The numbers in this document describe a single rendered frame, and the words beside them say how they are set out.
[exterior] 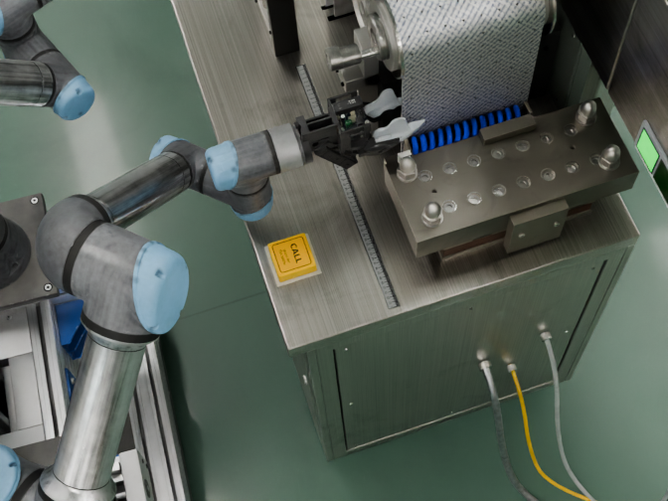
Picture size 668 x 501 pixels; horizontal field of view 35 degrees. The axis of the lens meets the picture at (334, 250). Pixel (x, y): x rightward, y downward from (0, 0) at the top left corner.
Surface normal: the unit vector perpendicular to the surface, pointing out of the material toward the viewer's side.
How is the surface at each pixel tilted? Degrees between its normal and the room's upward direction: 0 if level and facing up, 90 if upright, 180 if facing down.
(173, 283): 85
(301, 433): 0
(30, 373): 0
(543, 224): 90
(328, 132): 90
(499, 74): 90
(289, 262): 0
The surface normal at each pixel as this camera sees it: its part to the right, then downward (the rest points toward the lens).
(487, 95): 0.32, 0.85
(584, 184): -0.04, -0.43
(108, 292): -0.32, 0.22
